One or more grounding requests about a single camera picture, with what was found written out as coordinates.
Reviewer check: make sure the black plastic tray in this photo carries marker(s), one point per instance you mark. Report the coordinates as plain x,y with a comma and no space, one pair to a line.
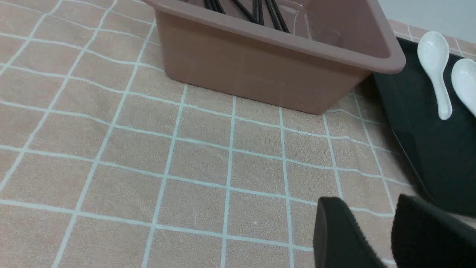
442,153

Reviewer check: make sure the black chopstick in bin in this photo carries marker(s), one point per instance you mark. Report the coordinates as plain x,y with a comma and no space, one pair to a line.
273,15
259,12
280,18
214,5
245,12

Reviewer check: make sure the pink checkered tablecloth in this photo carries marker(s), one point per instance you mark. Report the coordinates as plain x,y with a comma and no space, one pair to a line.
107,162

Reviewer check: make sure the pink plastic bin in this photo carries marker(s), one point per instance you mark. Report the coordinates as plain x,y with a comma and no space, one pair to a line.
331,46

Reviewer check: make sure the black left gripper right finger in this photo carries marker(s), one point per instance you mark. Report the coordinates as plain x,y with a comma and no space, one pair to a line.
424,236

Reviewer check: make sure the white ceramic spoon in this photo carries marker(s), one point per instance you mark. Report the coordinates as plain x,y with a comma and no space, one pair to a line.
463,78
433,55

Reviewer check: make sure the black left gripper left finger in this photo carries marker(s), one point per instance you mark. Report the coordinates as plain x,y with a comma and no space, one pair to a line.
338,241

